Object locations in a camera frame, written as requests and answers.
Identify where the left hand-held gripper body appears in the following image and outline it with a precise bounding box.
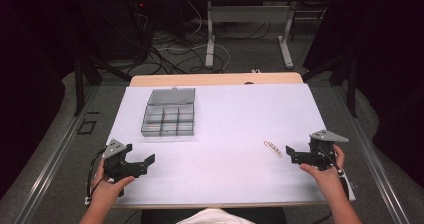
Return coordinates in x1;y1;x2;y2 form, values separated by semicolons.
101;138;142;186

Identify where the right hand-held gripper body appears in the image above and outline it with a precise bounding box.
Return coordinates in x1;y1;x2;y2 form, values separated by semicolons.
307;129;350;172

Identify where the person's left hand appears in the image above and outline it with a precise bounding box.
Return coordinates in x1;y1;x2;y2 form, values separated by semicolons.
90;159;136;209

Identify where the person's right hand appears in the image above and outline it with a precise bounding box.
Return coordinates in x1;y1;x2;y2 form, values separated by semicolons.
299;143;346;196

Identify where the clear grey compartment box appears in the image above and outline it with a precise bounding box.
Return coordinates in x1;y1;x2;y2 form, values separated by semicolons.
140;86;197;138

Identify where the white table mat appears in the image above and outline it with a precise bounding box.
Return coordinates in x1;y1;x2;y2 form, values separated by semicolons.
112;83;356;208

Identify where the black metal stand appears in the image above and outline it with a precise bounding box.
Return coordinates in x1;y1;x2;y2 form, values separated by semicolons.
72;50;133;117
301;49;360;119

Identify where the person's white shirt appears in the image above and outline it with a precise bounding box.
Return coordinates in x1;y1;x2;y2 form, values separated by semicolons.
175;207;256;224

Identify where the light wooden table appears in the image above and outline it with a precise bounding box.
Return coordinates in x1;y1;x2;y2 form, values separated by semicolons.
115;71;356;210

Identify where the white metal-legged desk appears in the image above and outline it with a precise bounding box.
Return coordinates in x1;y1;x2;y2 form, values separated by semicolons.
185;0;339;70

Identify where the power strip with red light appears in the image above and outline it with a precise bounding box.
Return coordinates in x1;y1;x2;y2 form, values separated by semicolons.
132;1;150;22

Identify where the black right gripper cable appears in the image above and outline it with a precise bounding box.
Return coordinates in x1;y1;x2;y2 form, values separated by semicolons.
319;146;354;202

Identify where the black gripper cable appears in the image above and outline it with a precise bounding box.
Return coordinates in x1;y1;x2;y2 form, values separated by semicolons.
84;147;107;206
319;146;354;202

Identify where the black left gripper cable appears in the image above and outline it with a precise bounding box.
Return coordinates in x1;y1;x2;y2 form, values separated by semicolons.
84;147;107;206

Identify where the aluminium floor rail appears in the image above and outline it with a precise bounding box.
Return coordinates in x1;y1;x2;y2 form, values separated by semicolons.
331;85;413;224
11;85;102;224

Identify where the tangle of floor cables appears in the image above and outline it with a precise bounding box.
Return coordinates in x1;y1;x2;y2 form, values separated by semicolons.
133;0;272;76

